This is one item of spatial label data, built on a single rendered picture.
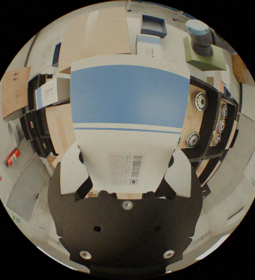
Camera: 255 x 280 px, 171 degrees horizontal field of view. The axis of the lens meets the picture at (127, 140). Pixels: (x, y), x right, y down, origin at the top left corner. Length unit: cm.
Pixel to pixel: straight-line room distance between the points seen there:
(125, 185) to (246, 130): 347
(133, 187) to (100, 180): 6
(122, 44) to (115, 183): 40
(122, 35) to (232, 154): 366
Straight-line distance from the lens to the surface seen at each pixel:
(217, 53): 70
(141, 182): 15
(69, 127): 48
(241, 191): 369
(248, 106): 348
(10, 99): 253
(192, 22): 55
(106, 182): 15
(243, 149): 348
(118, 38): 40
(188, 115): 50
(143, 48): 50
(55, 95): 47
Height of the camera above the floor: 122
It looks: 61 degrees down
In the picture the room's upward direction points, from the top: 180 degrees clockwise
